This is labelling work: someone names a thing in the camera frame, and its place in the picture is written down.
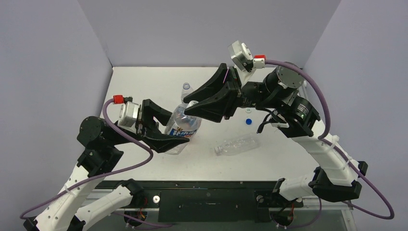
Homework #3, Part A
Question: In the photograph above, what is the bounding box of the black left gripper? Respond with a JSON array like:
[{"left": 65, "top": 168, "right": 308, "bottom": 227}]
[{"left": 109, "top": 100, "right": 191, "bottom": 149}]

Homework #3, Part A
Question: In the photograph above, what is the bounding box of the white blue label bottle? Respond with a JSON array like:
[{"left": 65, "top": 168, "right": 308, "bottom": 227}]
[{"left": 165, "top": 101, "right": 202, "bottom": 140}]

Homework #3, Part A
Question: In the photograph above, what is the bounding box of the blue label water bottle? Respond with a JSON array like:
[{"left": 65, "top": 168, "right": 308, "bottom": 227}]
[{"left": 180, "top": 82, "right": 193, "bottom": 103}]

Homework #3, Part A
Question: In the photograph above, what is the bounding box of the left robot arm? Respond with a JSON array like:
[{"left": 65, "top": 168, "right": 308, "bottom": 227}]
[{"left": 20, "top": 95, "right": 189, "bottom": 231}]

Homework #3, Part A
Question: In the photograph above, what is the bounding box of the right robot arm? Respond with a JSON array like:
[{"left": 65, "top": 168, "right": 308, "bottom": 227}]
[{"left": 184, "top": 60, "right": 368, "bottom": 205}]

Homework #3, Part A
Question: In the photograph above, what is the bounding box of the clear empty plastic bottle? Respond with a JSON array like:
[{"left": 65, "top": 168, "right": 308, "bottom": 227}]
[{"left": 214, "top": 133, "right": 260, "bottom": 156}]

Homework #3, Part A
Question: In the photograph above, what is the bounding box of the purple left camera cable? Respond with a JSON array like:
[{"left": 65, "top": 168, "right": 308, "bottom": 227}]
[{"left": 19, "top": 98, "right": 154, "bottom": 220}]

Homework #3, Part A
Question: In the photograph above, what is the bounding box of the purple camera cable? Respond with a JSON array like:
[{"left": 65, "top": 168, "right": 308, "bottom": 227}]
[
  {"left": 264, "top": 59, "right": 395, "bottom": 220},
  {"left": 19, "top": 98, "right": 154, "bottom": 220}
]

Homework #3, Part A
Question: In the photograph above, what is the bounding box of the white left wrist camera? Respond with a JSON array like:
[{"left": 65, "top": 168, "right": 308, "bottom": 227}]
[{"left": 113, "top": 95, "right": 140, "bottom": 133}]

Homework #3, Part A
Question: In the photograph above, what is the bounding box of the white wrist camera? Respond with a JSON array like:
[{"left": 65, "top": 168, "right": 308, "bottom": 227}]
[
  {"left": 228, "top": 40, "right": 266, "bottom": 86},
  {"left": 113, "top": 95, "right": 140, "bottom": 133}
]

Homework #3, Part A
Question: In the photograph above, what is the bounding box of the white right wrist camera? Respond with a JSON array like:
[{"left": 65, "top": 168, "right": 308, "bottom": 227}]
[{"left": 228, "top": 40, "right": 266, "bottom": 86}]

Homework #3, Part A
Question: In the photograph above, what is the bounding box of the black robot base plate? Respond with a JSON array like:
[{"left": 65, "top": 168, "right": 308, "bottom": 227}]
[{"left": 95, "top": 180, "right": 304, "bottom": 224}]

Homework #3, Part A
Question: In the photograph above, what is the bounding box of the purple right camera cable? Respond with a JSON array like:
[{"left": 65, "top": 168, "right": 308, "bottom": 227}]
[{"left": 264, "top": 59, "right": 395, "bottom": 220}]

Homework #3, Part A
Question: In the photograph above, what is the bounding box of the aluminium table edge rail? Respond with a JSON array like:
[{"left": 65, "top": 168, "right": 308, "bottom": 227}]
[{"left": 293, "top": 67, "right": 355, "bottom": 231}]

